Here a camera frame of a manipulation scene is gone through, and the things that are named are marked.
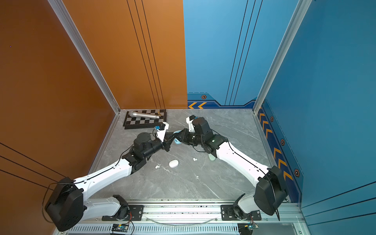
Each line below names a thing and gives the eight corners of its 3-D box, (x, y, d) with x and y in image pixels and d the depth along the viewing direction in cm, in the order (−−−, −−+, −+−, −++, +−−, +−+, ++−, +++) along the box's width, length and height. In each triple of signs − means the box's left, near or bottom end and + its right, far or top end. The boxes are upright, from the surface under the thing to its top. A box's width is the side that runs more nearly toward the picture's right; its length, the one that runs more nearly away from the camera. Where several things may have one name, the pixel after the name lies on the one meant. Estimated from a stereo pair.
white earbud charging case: (168, 168, 91) (168, 166, 89) (169, 161, 94) (169, 159, 92) (178, 168, 91) (177, 166, 89) (178, 161, 94) (178, 159, 92)
